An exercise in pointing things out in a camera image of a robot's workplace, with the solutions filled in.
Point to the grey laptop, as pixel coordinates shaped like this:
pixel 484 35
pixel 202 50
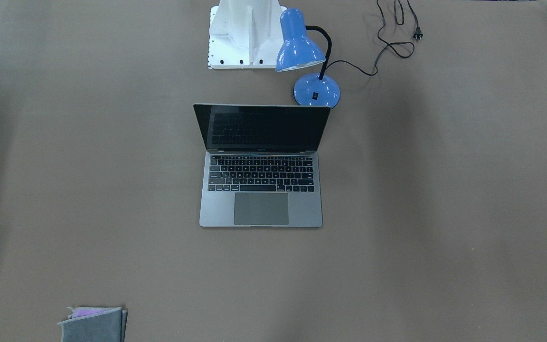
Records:
pixel 261 165

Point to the blue desk lamp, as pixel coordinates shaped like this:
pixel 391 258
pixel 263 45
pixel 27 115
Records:
pixel 300 51

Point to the folded grey cloth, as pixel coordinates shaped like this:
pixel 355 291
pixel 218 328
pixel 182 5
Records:
pixel 94 324

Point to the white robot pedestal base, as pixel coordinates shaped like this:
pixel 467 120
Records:
pixel 245 34

